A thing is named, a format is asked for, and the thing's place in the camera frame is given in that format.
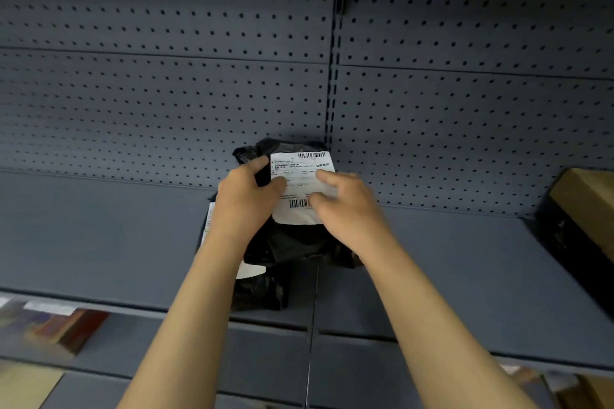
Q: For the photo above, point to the person's right forearm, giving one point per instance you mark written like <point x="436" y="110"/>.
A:
<point x="431" y="327"/>

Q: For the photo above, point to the person's left forearm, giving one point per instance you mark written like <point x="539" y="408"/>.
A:
<point x="192" y="327"/>

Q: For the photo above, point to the brown cardboard parcel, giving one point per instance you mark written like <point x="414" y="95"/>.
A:
<point x="587" y="392"/>

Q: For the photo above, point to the person's right thumb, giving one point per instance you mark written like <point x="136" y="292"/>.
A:
<point x="320" y="201"/>

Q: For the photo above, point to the black parcel bag white label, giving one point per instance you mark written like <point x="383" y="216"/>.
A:
<point x="297" y="241"/>
<point x="261" y="289"/>

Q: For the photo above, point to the person's left hand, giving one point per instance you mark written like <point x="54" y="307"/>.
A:
<point x="240" y="202"/>

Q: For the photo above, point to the person's left thumb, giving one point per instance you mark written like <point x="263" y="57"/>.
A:
<point x="274" y="188"/>

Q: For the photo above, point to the person's right hand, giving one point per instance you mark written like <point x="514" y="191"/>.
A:
<point x="352" y="214"/>

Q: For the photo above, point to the tan cardboard sheet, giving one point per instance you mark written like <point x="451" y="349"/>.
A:
<point x="24" y="384"/>

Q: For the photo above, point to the grey metal pegboard shelf unit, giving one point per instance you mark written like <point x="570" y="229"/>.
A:
<point x="120" y="231"/>

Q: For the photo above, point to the black plastic bag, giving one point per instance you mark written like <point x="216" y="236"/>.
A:
<point x="571" y="250"/>

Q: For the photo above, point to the brown cardboard box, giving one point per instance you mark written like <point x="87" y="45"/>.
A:
<point x="587" y="202"/>

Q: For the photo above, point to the colourful printed box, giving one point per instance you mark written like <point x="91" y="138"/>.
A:
<point x="62" y="329"/>

